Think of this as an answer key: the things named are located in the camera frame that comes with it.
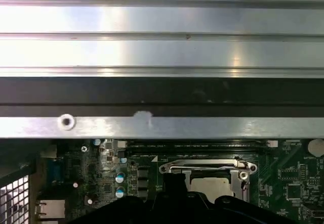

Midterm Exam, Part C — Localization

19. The CPU socket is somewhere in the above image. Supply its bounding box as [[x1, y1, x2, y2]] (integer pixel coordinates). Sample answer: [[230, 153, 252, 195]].
[[158, 158, 258, 202]]

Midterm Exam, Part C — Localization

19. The black RAM slot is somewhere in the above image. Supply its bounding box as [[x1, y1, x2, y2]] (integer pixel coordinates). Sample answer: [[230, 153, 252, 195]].
[[126, 146, 278, 154], [126, 140, 278, 148]]

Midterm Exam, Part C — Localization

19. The silver coin battery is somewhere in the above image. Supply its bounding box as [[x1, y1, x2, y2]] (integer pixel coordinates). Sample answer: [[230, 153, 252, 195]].
[[307, 138, 324, 157]]

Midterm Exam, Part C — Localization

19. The black square chip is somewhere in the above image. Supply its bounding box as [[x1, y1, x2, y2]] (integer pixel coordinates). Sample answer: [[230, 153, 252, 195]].
[[287, 184, 302, 201]]

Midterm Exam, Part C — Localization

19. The silver network port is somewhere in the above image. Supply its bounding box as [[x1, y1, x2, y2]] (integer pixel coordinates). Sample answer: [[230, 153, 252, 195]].
[[35, 199, 67, 219]]

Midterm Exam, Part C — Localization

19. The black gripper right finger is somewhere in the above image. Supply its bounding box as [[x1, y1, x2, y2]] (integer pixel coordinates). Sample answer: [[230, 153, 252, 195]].
[[176, 173, 297, 224]]

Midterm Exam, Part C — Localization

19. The blue port connector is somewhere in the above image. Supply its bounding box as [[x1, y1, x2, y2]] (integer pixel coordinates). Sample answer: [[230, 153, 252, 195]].
[[46, 161, 67, 182]]

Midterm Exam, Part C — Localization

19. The grey port connector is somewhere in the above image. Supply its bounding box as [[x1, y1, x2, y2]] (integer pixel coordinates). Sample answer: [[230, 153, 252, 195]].
[[39, 144, 58, 158]]

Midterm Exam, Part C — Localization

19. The metal socket cover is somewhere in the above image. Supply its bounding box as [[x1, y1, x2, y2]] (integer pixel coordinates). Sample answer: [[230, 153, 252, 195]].
[[169, 159, 251, 202]]

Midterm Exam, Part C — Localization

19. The silver CPU plate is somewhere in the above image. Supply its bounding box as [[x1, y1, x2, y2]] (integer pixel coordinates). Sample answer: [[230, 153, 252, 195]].
[[190, 176, 230, 200]]

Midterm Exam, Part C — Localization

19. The green motherboard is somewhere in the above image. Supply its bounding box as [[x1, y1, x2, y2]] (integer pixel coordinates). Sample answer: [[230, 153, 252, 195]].
[[35, 139, 324, 224]]

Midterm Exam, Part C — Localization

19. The black PC case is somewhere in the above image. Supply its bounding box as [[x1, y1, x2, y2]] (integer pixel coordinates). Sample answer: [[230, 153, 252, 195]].
[[0, 76, 324, 224]]

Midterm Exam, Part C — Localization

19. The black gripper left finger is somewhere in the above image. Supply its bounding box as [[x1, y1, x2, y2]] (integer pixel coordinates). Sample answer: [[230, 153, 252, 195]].
[[68, 173, 178, 224]]

